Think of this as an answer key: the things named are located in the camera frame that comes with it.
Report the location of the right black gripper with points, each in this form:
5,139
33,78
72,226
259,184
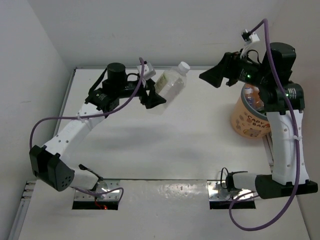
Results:
227,67

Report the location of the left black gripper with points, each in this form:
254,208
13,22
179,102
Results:
152,98

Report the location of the yellow label bottle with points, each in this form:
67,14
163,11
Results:
169,85

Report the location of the square clear bottle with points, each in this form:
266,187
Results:
257,100

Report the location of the clear unlabelled bottle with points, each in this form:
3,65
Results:
248,94

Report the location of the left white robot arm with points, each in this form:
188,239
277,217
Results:
111,92

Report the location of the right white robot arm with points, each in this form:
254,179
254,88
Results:
284,105

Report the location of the orange bin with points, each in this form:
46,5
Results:
248,121

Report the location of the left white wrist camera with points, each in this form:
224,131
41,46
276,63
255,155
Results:
147,72

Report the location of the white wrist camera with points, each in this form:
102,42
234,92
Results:
147,72
249,40

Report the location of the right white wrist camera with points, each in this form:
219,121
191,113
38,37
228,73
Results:
249,40

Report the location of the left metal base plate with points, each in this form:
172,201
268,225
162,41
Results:
109,190

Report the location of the metal base plate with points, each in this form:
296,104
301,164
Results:
216,192
109,190

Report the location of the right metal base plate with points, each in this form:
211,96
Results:
216,192

